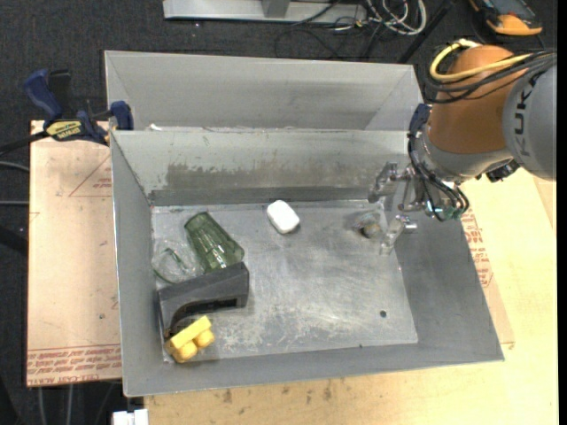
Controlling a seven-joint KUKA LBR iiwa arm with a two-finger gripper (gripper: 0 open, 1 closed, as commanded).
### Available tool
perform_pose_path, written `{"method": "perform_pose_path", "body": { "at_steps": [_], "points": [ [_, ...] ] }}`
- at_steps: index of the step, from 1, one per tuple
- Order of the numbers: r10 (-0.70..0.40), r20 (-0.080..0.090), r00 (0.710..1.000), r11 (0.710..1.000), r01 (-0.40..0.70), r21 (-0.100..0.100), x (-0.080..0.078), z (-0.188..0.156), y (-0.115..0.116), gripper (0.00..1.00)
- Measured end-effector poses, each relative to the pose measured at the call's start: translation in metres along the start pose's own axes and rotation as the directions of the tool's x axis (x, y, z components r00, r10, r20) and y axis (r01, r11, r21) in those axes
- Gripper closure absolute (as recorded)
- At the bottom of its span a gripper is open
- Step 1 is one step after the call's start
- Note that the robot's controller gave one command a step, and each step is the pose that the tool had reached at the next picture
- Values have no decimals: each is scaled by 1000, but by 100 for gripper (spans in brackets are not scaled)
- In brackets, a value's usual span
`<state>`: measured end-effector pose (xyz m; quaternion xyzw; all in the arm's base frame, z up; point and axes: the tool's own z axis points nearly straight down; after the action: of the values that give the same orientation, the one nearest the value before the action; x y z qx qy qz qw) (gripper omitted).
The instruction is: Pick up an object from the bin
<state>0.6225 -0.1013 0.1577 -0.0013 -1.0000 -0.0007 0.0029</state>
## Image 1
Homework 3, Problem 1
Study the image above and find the brown cardboard board, red print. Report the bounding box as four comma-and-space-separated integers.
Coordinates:
26, 120, 517, 389

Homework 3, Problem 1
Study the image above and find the green glass cup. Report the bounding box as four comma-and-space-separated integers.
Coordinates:
183, 212, 246, 276

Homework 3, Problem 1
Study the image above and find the grey metal bin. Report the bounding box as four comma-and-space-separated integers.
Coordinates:
104, 50, 506, 398

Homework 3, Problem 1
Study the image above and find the clear glass piece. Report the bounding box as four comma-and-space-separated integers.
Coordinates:
151, 245, 197, 283

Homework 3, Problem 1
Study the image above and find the small grey-brown ball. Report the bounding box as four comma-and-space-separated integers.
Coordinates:
353, 213, 383, 240

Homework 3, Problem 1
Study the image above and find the yellow toy building block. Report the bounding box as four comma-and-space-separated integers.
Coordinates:
163, 315, 216, 364

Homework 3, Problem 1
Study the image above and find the black cylinder on white bracket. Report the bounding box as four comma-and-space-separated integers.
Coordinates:
485, 162, 520, 184

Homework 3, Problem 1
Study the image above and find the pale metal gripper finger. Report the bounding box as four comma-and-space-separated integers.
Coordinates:
378, 213, 419, 257
366, 160, 402, 204

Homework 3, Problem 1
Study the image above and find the white rounded case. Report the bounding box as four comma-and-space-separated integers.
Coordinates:
266, 199, 302, 236

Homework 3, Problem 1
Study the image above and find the black angled plastic block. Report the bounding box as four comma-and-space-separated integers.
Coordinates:
157, 261, 251, 332

